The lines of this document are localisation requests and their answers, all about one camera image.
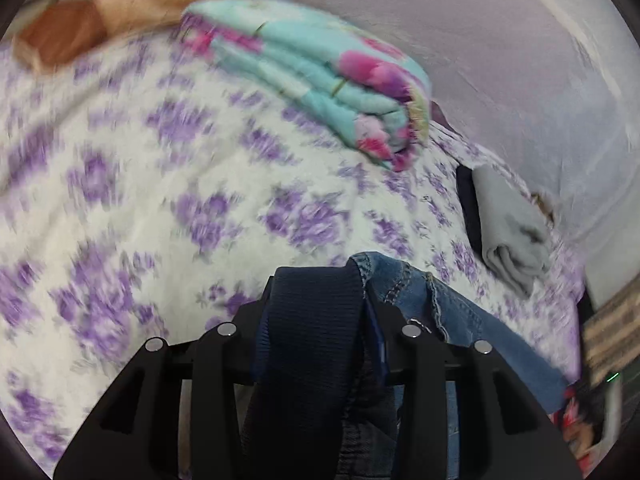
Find orange plush cloth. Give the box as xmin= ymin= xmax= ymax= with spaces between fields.
xmin=12 ymin=0 xmax=242 ymax=69

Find blue denim pants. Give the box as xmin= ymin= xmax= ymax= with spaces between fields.
xmin=240 ymin=251 xmax=569 ymax=480

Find folded dark navy cloth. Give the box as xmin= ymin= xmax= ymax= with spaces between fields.
xmin=455 ymin=165 xmax=485 ymax=252

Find striped woven cloth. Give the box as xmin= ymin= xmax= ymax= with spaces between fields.
xmin=581 ymin=289 xmax=640 ymax=377

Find purple floral bedsheet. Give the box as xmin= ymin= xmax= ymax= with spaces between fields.
xmin=0 ymin=30 xmax=587 ymax=480

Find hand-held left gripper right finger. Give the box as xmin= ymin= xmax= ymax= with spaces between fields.
xmin=367 ymin=294 xmax=584 ymax=480

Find folded turquoise floral quilt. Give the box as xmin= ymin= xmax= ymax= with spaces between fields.
xmin=179 ymin=0 xmax=432 ymax=173

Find red printed cloth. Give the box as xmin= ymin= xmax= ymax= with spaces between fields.
xmin=549 ymin=384 xmax=610 ymax=462

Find folded grey cloth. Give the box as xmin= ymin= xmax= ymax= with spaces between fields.
xmin=471 ymin=164 xmax=554 ymax=299

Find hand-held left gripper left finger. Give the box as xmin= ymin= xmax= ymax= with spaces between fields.
xmin=52 ymin=275 xmax=277 ymax=480

